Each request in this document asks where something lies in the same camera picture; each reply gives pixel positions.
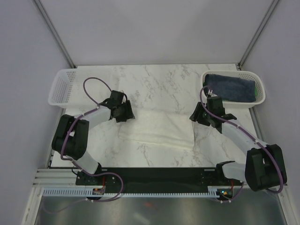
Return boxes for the dark blue towel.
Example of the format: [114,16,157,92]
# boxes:
[204,74,255,103]

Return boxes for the white towel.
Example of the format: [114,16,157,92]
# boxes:
[119,108,194,151]

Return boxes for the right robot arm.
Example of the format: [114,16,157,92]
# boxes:
[190,97,287,193]

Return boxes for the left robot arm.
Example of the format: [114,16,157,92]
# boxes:
[51,90,135,185]

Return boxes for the left white plastic basket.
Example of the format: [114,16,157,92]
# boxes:
[48,68,119,108]

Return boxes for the white plastic basket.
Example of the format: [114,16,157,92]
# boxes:
[48,68,119,108]
[197,70,266,108]

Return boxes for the right white plastic basket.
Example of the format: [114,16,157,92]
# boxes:
[197,70,266,108]

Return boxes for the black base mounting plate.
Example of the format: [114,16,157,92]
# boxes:
[75,167,241,192]

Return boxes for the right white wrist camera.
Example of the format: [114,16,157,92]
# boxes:
[206,90,216,98]

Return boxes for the right aluminium frame post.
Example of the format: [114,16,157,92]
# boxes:
[236,0,280,70]

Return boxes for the white slotted cable duct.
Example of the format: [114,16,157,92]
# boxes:
[42,186,229,198]

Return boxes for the aluminium extrusion rail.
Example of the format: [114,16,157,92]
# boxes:
[32,166,289,188]

